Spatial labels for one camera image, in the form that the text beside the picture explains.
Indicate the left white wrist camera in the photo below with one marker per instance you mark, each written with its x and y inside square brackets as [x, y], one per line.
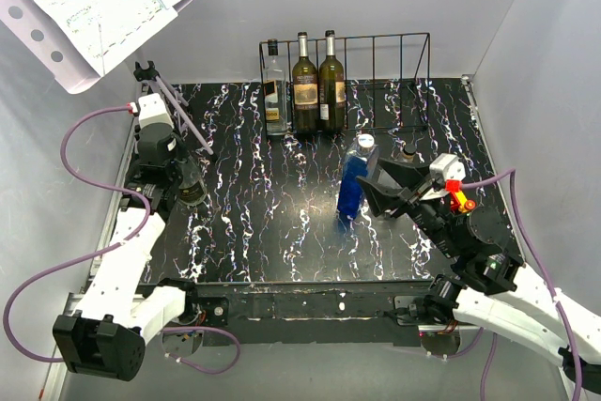
[151, 109]

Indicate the lilac music stand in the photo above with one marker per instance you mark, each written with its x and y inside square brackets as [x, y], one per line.
[43, 37]

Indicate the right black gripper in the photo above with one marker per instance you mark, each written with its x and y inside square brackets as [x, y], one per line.
[382, 197]

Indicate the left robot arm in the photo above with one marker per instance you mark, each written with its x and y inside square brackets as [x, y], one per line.
[107, 333]

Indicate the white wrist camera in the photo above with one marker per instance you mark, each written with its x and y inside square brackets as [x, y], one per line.
[445, 168]
[151, 109]

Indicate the clear round bottle cork stopper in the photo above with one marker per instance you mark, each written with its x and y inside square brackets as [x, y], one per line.
[408, 153]

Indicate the tall clear bottle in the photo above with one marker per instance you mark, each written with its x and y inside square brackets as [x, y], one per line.
[191, 187]

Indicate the dark green wine bottle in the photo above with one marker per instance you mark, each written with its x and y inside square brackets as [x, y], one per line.
[305, 90]
[332, 91]

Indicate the black wire wine rack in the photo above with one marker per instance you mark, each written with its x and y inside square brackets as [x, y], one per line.
[317, 54]

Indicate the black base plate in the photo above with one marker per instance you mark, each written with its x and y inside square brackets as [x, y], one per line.
[325, 313]

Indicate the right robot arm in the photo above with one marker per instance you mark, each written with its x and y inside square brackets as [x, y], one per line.
[492, 286]

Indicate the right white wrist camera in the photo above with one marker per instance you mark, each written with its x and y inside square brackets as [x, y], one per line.
[445, 168]

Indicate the clear square bottle orange label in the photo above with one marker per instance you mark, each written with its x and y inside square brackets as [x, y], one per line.
[274, 91]

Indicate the blue square glass bottle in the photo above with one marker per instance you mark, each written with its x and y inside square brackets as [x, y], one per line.
[360, 161]

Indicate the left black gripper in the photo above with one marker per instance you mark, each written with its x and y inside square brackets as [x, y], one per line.
[181, 150]

